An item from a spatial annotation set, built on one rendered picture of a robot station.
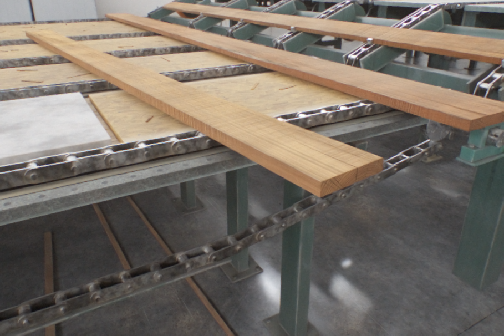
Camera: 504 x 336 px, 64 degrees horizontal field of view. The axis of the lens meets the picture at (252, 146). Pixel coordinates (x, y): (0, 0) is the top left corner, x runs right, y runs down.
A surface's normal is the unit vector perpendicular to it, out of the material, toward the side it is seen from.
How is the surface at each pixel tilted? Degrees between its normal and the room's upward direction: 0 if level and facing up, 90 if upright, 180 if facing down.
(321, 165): 0
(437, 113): 90
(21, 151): 0
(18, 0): 90
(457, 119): 90
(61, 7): 90
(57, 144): 0
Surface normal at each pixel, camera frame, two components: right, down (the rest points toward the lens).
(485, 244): -0.87, 0.18
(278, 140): 0.00, -0.93
